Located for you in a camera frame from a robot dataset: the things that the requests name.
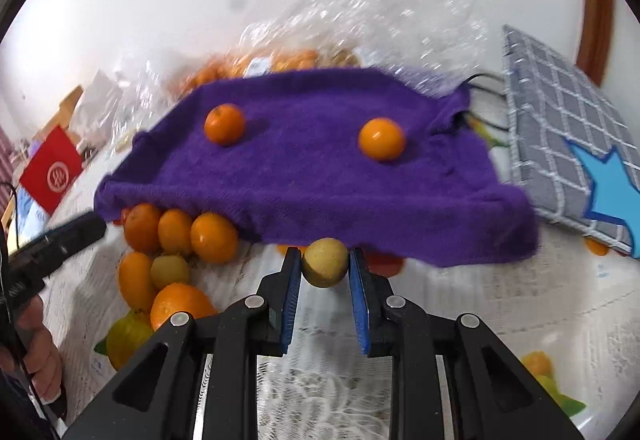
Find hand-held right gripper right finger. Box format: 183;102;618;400
349;246;586;440

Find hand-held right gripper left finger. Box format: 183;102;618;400
62;247;303;440

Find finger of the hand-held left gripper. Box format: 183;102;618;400
10;213;107;271

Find small yellow-red fruit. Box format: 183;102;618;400
151;254;191;290
303;237;349;288

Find orange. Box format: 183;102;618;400
204;103;247;146
190;212;239;264
158;209;195;256
150;283;219;331
358;117;406;162
118;251;158;313
123;203;163;255

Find person's left hand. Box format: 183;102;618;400
0;295;63;403

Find red box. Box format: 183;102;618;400
19;125;84;216

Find printed lace tablecloth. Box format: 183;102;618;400
0;60;640;440

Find purple towel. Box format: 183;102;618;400
94;67;541;268

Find cardboard box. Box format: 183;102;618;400
32;85;86;146

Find crumpled clear plastic bag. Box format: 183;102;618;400
75;55;201;156

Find bagged oranges pile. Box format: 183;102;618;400
170;48;321;96

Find bagged brown fruit pile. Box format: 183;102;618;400
320;45;361;68

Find grey plaid cushion blue star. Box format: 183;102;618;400
501;24;640;261

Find large clear plastic bag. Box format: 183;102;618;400
220;0;501;96

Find black cables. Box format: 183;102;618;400
452;73;511;136

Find brown wooden door frame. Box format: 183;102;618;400
575;0;616;86

